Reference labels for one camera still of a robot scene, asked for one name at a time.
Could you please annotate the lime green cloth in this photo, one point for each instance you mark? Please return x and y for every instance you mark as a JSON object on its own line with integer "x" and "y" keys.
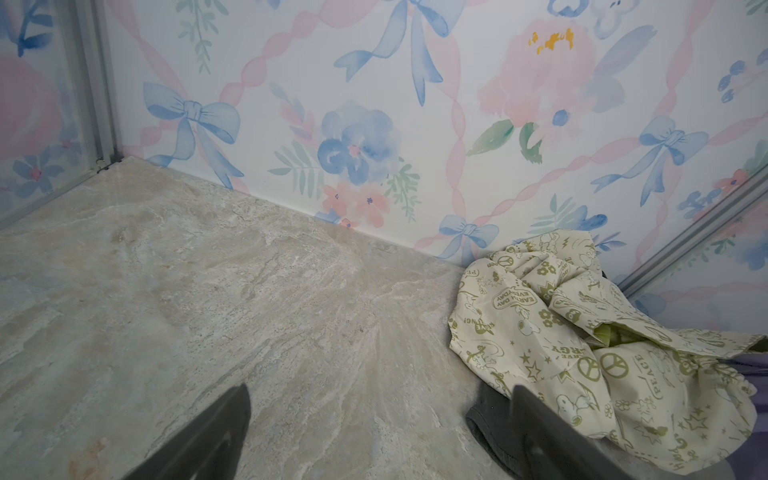
{"x": 610, "y": 335}

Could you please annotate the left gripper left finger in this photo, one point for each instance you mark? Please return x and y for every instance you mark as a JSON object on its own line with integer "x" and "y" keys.
{"x": 208, "y": 447}

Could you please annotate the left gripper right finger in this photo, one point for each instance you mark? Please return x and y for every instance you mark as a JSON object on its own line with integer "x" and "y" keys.
{"x": 547, "y": 447}

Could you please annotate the right corner aluminium post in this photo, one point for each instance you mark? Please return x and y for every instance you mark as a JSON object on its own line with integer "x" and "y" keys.
{"x": 712, "y": 222}

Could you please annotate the dark grey cloth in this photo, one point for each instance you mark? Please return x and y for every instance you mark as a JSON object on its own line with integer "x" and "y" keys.
{"x": 494, "y": 421}

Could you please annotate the cream green printed cloth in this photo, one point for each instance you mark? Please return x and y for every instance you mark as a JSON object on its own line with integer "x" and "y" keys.
{"x": 525, "y": 315}

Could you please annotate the left corner aluminium post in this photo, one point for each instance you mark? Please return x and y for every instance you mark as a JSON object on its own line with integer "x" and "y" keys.
{"x": 92, "y": 46}

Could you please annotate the corner aluminium post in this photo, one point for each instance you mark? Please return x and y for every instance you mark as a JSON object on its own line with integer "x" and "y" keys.
{"x": 712, "y": 222}
{"x": 92, "y": 46}

